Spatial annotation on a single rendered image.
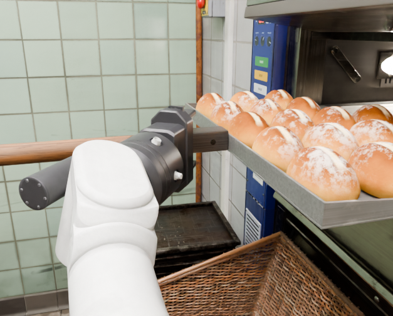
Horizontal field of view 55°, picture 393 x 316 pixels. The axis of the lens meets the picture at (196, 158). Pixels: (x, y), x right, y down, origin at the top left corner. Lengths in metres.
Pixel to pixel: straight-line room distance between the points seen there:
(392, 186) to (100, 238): 0.30
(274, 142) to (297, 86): 0.51
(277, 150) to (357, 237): 0.37
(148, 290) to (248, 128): 0.37
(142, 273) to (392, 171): 0.29
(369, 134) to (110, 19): 1.37
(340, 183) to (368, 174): 0.06
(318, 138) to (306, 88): 0.47
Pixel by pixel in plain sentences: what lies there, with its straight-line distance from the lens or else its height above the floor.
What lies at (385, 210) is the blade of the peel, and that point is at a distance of 0.42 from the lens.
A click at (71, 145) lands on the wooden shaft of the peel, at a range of 0.57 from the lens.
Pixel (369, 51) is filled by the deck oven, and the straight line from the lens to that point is 1.10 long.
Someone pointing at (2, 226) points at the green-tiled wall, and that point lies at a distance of 2.02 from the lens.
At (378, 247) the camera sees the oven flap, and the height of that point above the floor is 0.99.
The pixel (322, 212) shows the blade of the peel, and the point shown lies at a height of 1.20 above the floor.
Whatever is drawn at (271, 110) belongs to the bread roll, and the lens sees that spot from 0.71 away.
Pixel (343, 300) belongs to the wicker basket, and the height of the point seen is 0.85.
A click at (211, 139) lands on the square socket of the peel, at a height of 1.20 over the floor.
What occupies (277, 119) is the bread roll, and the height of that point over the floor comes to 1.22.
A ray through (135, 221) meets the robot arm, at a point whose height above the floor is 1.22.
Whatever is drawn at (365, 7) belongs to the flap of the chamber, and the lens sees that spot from 0.56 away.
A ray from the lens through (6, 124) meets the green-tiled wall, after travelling 1.85.
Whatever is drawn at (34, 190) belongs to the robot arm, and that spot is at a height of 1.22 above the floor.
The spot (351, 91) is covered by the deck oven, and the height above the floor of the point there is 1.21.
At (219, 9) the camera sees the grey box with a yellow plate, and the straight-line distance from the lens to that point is 1.49.
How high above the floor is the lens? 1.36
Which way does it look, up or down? 18 degrees down
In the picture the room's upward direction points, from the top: straight up
